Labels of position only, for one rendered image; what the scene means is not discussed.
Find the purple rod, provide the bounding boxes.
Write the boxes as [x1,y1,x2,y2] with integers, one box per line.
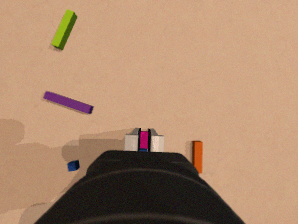
[43,91,94,114]

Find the lime green rod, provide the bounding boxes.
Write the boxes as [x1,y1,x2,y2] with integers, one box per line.
[51,9,77,50]

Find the orange rod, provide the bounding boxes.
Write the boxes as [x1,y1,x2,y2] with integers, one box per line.
[192,140,203,173]

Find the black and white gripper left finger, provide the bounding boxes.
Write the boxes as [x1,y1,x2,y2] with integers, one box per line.
[124,128,141,151]

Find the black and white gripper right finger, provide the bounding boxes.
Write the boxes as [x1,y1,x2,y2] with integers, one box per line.
[148,128,165,152]

